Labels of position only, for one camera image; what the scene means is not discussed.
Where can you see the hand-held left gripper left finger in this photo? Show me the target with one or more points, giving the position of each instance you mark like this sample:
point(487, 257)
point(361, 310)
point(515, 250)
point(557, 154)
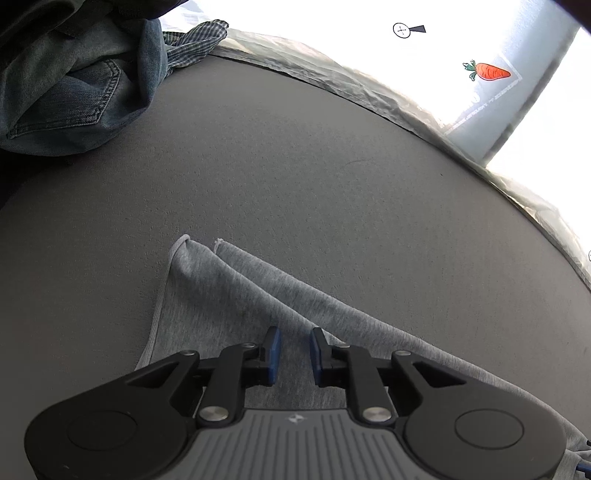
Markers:
point(275, 357)

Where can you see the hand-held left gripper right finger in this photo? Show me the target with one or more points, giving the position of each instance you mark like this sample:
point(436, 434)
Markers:
point(316, 360)

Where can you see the grey heather garment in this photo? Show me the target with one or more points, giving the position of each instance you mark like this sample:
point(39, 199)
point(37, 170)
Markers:
point(221, 295)

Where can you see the white printed curtain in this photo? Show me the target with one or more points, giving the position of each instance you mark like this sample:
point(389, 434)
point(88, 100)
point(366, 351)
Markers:
point(323, 37)

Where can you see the checked shirt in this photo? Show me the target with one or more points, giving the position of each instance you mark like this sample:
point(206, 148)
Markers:
point(194, 41)

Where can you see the blue denim jeans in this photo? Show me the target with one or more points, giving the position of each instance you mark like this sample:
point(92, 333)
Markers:
point(69, 92)

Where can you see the black garment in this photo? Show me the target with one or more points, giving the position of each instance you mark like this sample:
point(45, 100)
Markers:
point(147, 7)

